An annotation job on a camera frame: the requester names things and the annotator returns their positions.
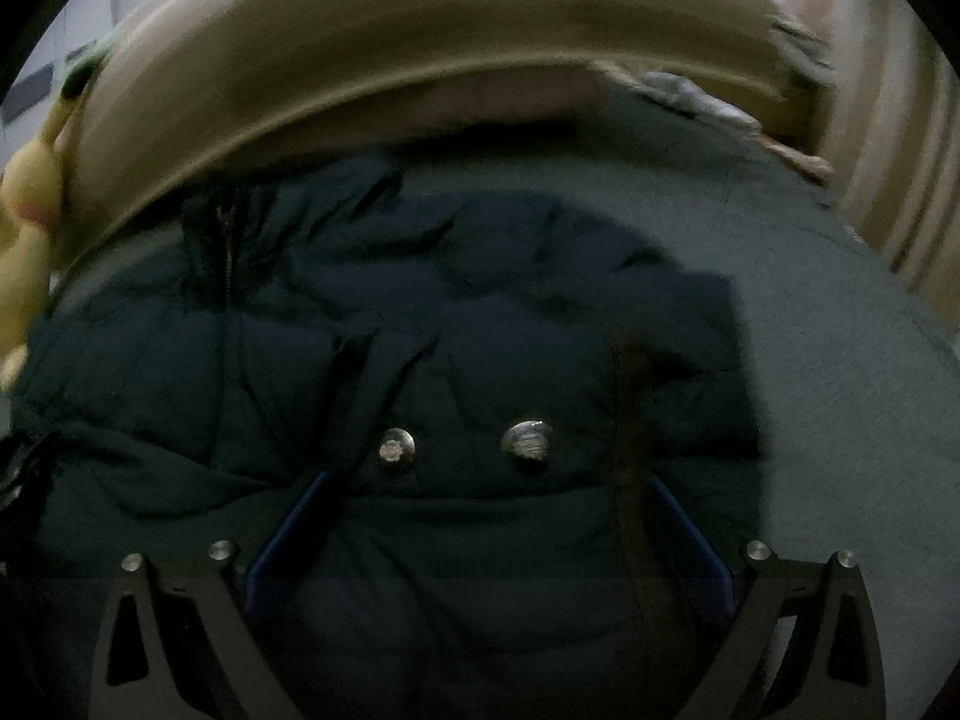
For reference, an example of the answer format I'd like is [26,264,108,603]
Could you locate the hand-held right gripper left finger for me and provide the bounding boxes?
[94,469,335,720]

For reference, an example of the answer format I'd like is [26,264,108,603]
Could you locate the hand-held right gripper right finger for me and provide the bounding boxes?
[643,472,887,720]

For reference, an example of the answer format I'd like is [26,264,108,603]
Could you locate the dark puffer jacket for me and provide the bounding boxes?
[11,154,762,720]

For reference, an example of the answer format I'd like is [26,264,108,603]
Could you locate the bed with grey sheet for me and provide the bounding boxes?
[0,86,960,720]

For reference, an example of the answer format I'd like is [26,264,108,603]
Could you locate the yellow plush toy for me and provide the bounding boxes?
[0,75,91,391]

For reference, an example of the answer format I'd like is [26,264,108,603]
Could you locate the green soft item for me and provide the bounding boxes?
[64,34,121,83]

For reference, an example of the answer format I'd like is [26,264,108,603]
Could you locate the grey folded cloth pile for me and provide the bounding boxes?
[637,69,758,128]

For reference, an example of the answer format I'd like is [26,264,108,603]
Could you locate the beige curtain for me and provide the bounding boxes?
[814,0,960,316]

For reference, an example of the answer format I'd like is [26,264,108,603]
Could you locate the beige padded headboard cushion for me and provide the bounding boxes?
[56,0,800,271]

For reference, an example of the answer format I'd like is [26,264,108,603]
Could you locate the patterned grey wardrobe handle panel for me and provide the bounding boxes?
[11,66,55,110]

